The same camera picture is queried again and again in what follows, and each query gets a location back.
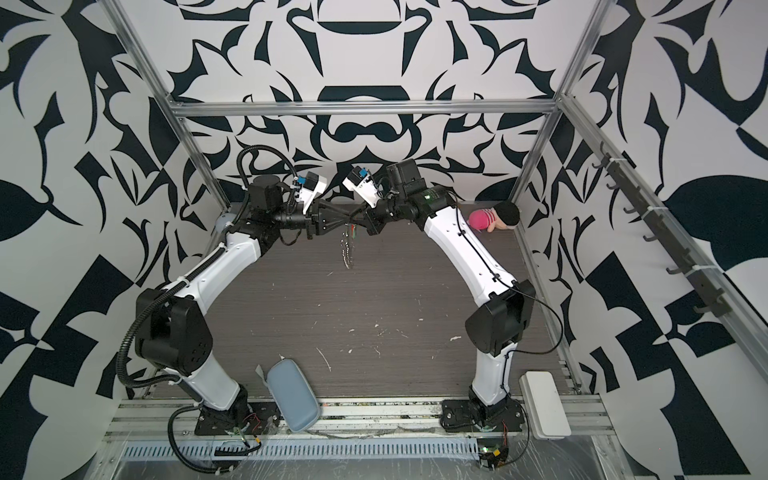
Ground red handled keyring tool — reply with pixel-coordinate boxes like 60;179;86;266
340;225;355;270

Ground pink doll black hair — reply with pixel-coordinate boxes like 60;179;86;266
468;201;521;233

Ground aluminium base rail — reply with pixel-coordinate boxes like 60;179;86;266
104;394;616;442

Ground blue grey glasses case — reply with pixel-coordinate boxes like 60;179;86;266
255;358;321;432

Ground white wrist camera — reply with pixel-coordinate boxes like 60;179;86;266
342;166;382;208
294;172;328;215

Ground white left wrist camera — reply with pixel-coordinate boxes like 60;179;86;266
294;172;328;215

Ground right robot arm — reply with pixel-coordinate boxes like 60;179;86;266
343;160;536;416

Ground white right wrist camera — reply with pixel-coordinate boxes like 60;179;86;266
342;166;382;208

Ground wall coat hook rack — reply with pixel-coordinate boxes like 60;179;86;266
593;144;733;318

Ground white box on rail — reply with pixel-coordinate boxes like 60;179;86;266
519;371;572;440

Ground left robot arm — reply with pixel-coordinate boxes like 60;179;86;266
116;175;353;423

